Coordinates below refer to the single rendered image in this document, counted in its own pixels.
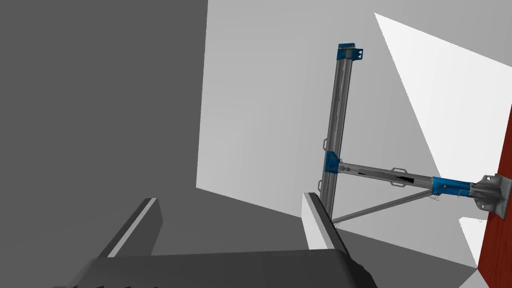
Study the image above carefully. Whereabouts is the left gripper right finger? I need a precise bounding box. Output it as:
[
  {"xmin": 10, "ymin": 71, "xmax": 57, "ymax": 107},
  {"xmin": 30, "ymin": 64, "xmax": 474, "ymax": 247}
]
[{"xmin": 300, "ymin": 191, "xmax": 351, "ymax": 257}]

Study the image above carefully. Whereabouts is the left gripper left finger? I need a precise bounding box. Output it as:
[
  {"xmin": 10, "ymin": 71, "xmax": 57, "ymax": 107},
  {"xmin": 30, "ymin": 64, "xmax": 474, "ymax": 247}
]
[{"xmin": 98, "ymin": 197, "xmax": 164, "ymax": 259}]

